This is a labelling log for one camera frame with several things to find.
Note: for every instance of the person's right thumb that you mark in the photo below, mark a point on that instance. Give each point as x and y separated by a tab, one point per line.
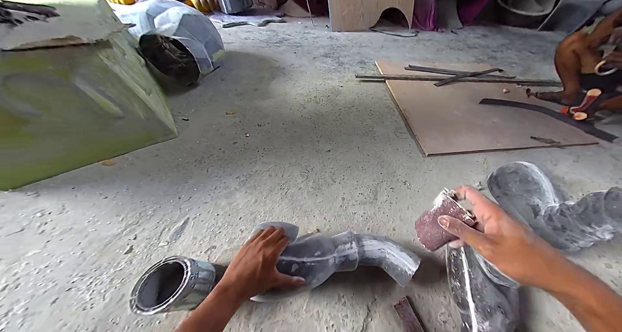
460	228

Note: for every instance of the red tool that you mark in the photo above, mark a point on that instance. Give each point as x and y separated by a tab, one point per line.
590	100

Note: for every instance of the purple cloth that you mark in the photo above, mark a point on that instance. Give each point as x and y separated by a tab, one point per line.
426	14

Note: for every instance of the person's right fingers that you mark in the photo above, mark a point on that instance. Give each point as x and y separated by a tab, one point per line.
456	243

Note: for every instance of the maroon sandpaper-wrapped block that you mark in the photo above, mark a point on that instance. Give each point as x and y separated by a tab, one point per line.
436	229

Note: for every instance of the grey curved ribbed piece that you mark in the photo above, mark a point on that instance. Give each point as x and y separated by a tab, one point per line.
529	196

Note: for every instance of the person's left thumb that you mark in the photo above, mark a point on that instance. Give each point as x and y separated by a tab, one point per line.
290	280

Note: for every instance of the open metal tin can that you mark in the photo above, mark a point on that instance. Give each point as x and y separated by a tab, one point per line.
197	283

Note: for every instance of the grey white hollow rounded form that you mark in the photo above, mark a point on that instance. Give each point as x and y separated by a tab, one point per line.
204	35

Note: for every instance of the wooden panel with arched cutout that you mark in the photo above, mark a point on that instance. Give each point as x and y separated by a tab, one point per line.
359	4

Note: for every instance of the grey curved segmented tube piece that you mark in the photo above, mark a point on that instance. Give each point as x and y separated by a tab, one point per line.
316	260

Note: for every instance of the short thin dark strip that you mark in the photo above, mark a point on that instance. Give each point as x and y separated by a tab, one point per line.
452	81

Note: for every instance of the green painted block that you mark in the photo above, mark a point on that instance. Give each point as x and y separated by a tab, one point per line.
73	113

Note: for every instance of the person's left fingers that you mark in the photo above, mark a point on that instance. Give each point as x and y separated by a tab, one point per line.
268	236

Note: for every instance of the person's left forearm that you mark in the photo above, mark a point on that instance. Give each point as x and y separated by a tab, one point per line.
209	312

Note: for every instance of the long thin dark strip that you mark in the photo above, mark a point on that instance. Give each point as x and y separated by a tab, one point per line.
376	77

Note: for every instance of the brown flat board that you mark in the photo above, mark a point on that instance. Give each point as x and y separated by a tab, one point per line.
457	118

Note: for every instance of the person's right hand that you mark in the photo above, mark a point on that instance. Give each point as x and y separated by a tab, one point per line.
500	239

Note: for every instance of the person's right index finger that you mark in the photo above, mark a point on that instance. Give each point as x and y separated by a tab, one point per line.
474	197

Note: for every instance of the medium thin dark strip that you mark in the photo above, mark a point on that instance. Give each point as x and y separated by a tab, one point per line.
422	69

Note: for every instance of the person's right forearm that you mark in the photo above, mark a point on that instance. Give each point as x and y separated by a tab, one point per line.
583	293

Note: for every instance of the large dark grey tub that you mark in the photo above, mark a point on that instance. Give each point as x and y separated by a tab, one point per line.
529	1

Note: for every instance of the person's left hand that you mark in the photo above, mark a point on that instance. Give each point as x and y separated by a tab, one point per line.
252	266

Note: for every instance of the grey piece with white stripe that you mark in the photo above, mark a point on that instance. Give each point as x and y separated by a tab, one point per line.
459	283

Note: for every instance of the maroon sandpaper strip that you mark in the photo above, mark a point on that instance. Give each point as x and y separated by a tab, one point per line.
408	315

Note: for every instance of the wide black curved strip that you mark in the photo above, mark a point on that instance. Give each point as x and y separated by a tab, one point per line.
534	107

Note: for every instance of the small dark twig-like piece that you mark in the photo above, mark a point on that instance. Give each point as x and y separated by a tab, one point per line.
546	140

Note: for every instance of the black crumpled object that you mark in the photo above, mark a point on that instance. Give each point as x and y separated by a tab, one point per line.
24	11

